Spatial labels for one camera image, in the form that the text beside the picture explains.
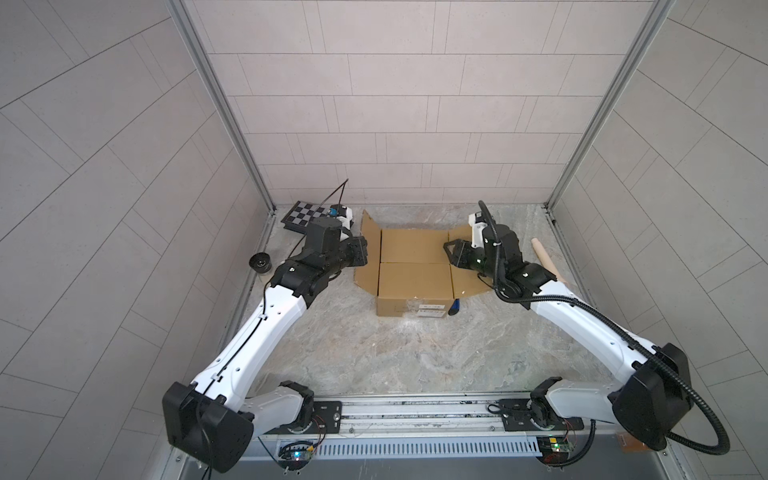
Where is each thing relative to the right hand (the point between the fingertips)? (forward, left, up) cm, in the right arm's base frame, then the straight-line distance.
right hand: (444, 247), depth 78 cm
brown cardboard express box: (-4, +9, -6) cm, 11 cm away
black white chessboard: (+33, +47, -16) cm, 59 cm away
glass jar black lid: (+5, +52, -8) cm, 53 cm away
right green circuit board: (-42, -21, -24) cm, 53 cm away
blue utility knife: (-7, -4, -21) cm, 22 cm away
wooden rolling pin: (+7, -37, -21) cm, 43 cm away
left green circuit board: (-40, +38, -19) cm, 58 cm away
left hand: (0, +18, +5) cm, 18 cm away
